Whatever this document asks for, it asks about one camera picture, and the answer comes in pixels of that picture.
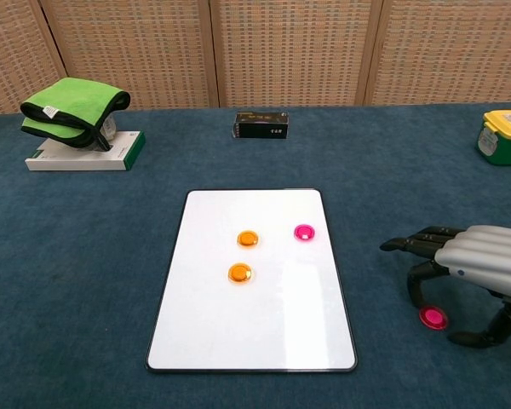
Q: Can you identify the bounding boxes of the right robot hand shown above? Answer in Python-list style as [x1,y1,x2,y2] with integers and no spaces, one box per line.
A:
[379,224,511,349]

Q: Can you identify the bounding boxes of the pink round magnet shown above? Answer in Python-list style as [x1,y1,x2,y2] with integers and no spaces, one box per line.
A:
[293,223,317,243]
[418,305,450,331]

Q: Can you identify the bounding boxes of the orange round magnet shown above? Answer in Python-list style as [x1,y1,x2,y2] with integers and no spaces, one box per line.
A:
[227,262,254,286]
[236,229,261,250]

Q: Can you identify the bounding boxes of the green jar with yellow lid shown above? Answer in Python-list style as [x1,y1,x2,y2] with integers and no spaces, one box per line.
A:
[476,109,511,167]

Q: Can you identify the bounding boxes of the woven folding screen panel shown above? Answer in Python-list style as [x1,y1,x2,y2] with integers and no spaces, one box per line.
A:
[355,0,511,107]
[28,0,221,112]
[0,0,67,117]
[198,0,385,108]

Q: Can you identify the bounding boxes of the white magnetic board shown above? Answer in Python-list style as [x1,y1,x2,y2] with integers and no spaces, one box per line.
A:
[146,188,358,375]

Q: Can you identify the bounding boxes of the black cardboard box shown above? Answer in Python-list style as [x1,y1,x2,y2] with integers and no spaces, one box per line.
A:
[231,111,290,141]

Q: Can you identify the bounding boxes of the white and green box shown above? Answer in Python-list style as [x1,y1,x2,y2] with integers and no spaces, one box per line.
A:
[25,130,146,173]

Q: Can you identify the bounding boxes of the blue table cover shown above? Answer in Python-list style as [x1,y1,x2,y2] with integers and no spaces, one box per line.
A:
[0,101,511,409]

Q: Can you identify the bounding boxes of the green microfiber towel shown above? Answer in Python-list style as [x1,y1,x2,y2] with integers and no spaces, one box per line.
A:
[19,77,131,151]

